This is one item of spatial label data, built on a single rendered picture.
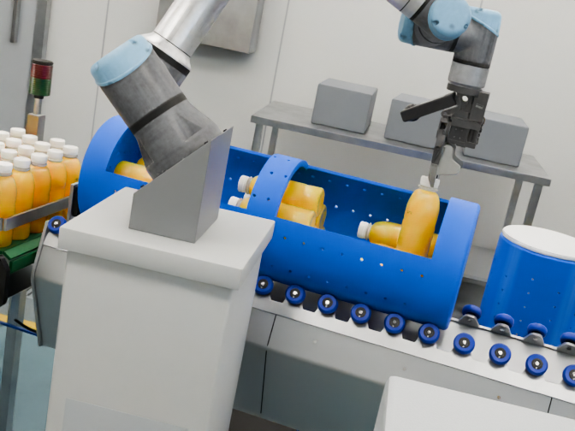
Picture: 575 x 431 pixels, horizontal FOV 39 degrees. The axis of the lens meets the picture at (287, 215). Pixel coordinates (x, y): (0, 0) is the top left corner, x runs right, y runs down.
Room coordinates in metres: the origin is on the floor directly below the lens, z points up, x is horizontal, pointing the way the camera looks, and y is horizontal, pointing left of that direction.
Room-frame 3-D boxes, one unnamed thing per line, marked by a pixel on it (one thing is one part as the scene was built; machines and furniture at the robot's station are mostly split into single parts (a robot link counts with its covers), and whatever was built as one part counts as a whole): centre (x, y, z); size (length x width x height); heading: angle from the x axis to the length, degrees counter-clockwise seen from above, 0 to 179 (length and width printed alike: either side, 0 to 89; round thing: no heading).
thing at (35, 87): (2.36, 0.79, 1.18); 0.06 x 0.06 x 0.05
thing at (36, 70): (2.36, 0.79, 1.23); 0.06 x 0.06 x 0.04
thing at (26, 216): (1.94, 0.58, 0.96); 0.40 x 0.01 x 0.03; 166
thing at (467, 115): (1.66, -0.31, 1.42); 0.09 x 0.08 x 0.12; 76
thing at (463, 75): (1.66, -0.30, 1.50); 0.08 x 0.08 x 0.05
